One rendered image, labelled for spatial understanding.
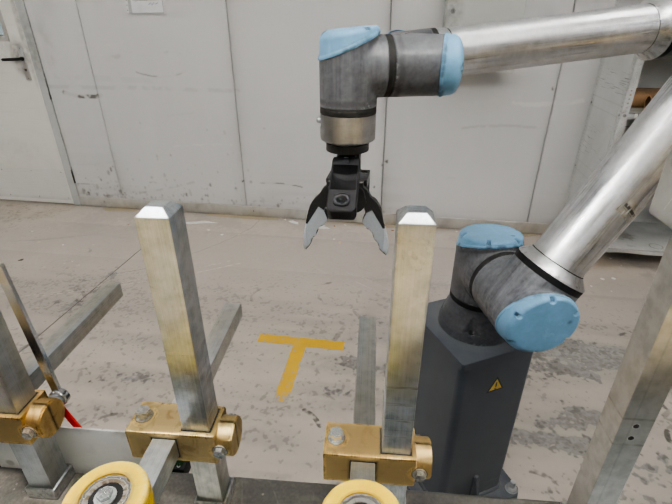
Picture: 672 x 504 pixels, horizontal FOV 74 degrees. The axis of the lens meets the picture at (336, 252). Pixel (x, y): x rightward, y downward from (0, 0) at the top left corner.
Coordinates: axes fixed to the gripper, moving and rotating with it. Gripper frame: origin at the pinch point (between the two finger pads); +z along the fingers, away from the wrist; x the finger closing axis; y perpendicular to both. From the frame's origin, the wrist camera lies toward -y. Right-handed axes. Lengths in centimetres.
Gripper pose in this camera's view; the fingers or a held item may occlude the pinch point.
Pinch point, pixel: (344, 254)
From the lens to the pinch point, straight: 80.9
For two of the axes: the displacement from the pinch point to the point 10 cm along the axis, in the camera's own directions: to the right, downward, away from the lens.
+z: 0.0, 8.8, 4.7
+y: 1.6, -4.6, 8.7
